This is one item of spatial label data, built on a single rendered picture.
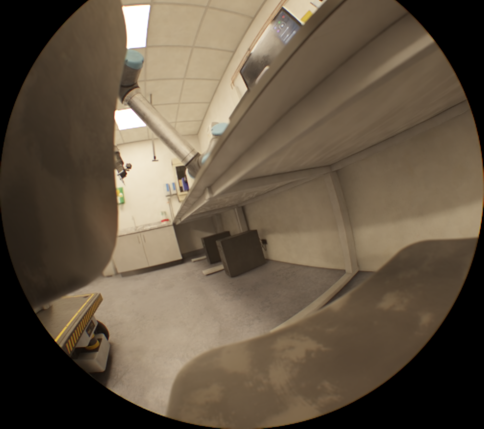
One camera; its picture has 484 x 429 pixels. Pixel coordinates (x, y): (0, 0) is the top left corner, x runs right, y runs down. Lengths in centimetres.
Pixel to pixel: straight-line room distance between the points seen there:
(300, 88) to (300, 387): 28
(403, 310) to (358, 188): 95
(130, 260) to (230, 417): 308
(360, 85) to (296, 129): 11
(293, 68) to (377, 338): 26
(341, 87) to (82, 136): 25
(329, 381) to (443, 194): 94
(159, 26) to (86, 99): 214
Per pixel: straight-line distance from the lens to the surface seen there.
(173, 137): 77
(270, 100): 22
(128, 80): 84
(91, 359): 98
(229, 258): 175
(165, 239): 305
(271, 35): 84
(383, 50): 21
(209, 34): 242
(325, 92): 22
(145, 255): 311
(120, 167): 107
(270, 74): 19
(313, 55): 19
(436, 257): 28
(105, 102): 21
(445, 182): 100
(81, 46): 20
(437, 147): 99
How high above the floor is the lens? 62
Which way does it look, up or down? 8 degrees up
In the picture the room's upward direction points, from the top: 16 degrees counter-clockwise
